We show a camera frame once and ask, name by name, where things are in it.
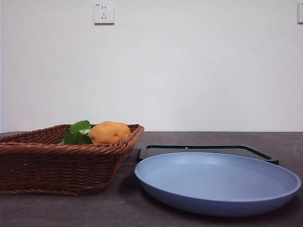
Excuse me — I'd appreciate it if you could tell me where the orange carrot with green leaves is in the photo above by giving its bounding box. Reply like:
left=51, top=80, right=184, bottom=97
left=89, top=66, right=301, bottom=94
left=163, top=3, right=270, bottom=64
left=58, top=120, right=98, bottom=146

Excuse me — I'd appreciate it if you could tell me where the blue round plate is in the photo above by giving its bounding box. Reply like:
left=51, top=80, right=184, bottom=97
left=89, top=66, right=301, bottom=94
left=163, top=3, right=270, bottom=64
left=134, top=152, right=302, bottom=218

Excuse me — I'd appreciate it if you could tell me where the yellow-brown potato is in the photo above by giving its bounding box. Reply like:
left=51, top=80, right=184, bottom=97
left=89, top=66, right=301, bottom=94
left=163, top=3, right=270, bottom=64
left=88, top=121, right=132, bottom=144

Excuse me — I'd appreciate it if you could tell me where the brown wicker basket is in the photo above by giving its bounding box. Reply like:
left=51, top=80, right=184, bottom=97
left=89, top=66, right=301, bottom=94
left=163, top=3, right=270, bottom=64
left=0, top=124, right=145, bottom=196

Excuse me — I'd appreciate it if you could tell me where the black flat tray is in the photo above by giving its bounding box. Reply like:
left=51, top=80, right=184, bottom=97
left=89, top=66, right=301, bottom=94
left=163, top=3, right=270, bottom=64
left=136, top=144, right=279, bottom=166

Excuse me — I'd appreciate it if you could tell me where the white wall socket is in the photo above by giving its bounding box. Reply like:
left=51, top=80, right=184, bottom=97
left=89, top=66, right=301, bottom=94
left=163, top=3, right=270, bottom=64
left=94, top=1, right=115, bottom=25

